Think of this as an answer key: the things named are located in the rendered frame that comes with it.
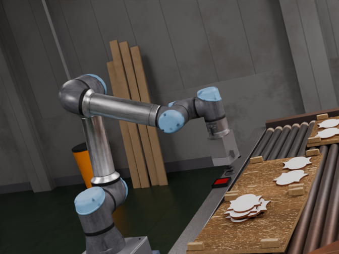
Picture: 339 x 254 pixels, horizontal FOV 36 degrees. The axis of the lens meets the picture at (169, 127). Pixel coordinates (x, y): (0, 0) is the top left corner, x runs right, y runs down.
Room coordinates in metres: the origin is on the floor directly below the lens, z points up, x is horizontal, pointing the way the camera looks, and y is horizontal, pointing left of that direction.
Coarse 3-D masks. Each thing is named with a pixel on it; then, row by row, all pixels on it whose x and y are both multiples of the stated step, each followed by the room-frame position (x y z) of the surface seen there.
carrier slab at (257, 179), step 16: (272, 160) 2.33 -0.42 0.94; (288, 160) 2.27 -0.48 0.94; (320, 160) 2.17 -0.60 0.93; (240, 176) 2.24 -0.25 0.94; (256, 176) 2.18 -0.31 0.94; (272, 176) 2.13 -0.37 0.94; (240, 192) 2.06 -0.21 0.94; (256, 192) 2.01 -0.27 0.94; (272, 192) 1.96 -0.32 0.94; (288, 192) 1.91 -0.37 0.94
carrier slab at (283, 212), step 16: (224, 208) 1.94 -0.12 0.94; (272, 208) 1.81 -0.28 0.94; (288, 208) 1.77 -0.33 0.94; (208, 224) 1.83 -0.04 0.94; (224, 224) 1.79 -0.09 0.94; (240, 224) 1.75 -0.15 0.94; (256, 224) 1.71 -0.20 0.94; (272, 224) 1.68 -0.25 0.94; (288, 224) 1.64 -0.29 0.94; (208, 240) 1.70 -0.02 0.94; (224, 240) 1.66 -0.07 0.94; (240, 240) 1.63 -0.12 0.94; (256, 240) 1.60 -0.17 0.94; (288, 240) 1.55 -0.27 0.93
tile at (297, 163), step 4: (292, 160) 2.23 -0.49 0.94; (296, 160) 2.21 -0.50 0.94; (300, 160) 2.20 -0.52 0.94; (304, 160) 2.18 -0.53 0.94; (308, 160) 2.17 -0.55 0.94; (284, 164) 2.23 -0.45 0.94; (288, 164) 2.19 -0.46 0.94; (292, 164) 2.18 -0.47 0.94; (296, 164) 2.16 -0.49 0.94; (300, 164) 2.15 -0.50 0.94; (304, 164) 2.14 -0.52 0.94; (308, 164) 2.14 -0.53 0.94; (284, 168) 2.17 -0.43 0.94; (288, 168) 2.16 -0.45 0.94; (292, 168) 2.13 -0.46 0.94; (296, 168) 2.12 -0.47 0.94; (300, 168) 2.11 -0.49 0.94
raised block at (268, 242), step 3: (261, 240) 1.53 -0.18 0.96; (264, 240) 1.53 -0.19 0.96; (267, 240) 1.52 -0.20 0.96; (270, 240) 1.52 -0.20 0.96; (273, 240) 1.51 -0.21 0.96; (276, 240) 1.50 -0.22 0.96; (261, 243) 1.53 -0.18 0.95; (264, 243) 1.52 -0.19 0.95; (267, 243) 1.52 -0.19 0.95; (270, 243) 1.52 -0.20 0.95; (273, 243) 1.51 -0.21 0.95; (276, 243) 1.51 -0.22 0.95; (279, 243) 1.51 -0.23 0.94; (264, 246) 1.53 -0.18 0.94; (267, 246) 1.52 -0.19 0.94; (270, 246) 1.52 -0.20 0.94; (273, 246) 1.51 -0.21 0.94; (276, 246) 1.51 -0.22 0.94
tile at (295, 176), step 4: (288, 172) 2.10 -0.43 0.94; (292, 172) 2.08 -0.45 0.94; (296, 172) 2.07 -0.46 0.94; (300, 172) 2.06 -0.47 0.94; (280, 176) 2.08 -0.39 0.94; (284, 176) 2.07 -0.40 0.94; (288, 176) 2.05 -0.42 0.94; (292, 176) 2.04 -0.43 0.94; (296, 176) 2.03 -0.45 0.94; (300, 176) 2.01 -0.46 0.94; (304, 176) 2.01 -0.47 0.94; (276, 180) 2.05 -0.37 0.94; (280, 180) 2.03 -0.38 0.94; (284, 180) 2.02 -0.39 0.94; (288, 180) 2.01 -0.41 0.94; (292, 180) 2.00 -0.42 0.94; (296, 180) 1.98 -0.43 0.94; (280, 184) 1.99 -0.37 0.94; (284, 184) 1.98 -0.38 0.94; (288, 184) 1.98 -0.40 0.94
